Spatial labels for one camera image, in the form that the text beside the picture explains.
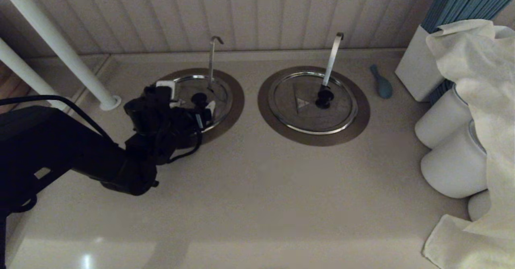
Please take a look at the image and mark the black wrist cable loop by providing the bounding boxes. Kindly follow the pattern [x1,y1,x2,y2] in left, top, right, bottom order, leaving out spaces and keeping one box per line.
[161,129,202,164]

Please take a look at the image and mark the white square holder box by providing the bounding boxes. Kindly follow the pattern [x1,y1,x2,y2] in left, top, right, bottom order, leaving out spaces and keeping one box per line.
[394,25,445,103]

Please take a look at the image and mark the small blue plastic spoon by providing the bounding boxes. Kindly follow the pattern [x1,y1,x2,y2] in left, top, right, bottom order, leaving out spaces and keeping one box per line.
[369,64,393,99]

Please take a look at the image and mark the long thin black arm cable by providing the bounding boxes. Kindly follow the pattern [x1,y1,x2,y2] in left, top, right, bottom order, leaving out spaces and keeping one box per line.
[0,95,117,145]

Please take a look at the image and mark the brown steel well ring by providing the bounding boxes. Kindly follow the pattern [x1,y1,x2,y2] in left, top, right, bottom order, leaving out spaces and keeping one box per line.
[257,66,371,147]
[155,68,245,146]

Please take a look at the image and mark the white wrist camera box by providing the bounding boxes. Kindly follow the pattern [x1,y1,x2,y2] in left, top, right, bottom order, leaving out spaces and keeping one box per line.
[156,81,176,100]

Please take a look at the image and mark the cream cloth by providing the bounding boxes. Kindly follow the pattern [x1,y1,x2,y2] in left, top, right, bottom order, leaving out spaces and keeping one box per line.
[422,18,515,269]

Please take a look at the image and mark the white pole with base flange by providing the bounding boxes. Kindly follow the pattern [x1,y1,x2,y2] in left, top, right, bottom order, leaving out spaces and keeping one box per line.
[0,0,122,112]

